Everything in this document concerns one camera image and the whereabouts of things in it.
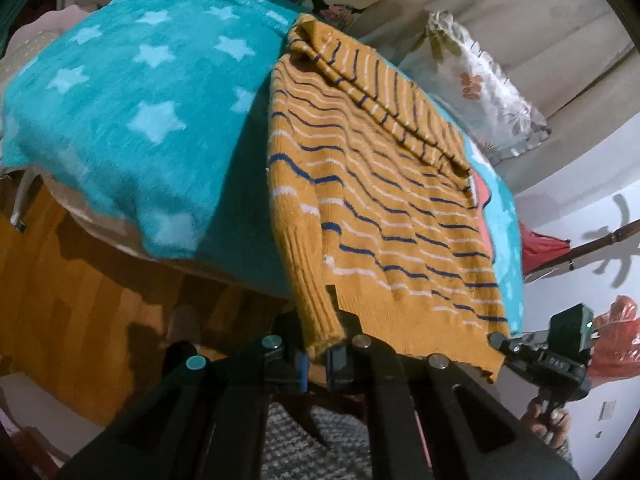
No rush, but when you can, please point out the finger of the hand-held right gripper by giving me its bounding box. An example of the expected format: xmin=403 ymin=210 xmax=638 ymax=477
xmin=487 ymin=330 xmax=548 ymax=367

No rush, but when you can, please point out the pink dotted cloth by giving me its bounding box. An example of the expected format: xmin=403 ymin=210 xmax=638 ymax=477
xmin=0 ymin=5 xmax=96 ymax=73

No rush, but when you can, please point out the floral ruffled cushion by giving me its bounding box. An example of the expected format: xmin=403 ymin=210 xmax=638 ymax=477
xmin=395 ymin=10 xmax=553 ymax=161

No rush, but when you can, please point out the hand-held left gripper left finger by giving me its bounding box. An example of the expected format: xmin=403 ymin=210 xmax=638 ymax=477
xmin=55 ymin=312 xmax=309 ymax=480

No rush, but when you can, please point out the dark wooden pole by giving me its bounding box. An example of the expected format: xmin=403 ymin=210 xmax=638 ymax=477
xmin=522 ymin=220 xmax=640 ymax=276

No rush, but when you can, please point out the person's right hand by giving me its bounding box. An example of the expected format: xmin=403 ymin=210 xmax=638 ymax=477
xmin=520 ymin=397 xmax=573 ymax=442

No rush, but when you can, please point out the red shiny plastic bag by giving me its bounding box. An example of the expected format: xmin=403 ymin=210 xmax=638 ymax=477
xmin=587 ymin=295 xmax=640 ymax=388

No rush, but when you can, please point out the grey knitted rug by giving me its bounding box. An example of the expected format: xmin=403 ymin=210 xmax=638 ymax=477
xmin=262 ymin=402 xmax=373 ymax=480

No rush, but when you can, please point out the teal star blanket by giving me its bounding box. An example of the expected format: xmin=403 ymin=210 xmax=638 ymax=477
xmin=0 ymin=0 xmax=526 ymax=336

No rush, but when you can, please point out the beige covered sofa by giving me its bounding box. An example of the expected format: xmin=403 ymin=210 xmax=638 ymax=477
xmin=55 ymin=0 xmax=636 ymax=181

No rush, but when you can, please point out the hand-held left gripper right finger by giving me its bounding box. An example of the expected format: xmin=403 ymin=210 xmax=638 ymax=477
xmin=325 ymin=285 xmax=581 ymax=480

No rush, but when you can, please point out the mustard striped knit sweater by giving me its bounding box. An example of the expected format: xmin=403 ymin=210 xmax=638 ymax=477
xmin=267 ymin=12 xmax=512 ymax=386

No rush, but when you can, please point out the red cloth bag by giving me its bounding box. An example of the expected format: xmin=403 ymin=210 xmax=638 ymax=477
xmin=517 ymin=220 xmax=571 ymax=276

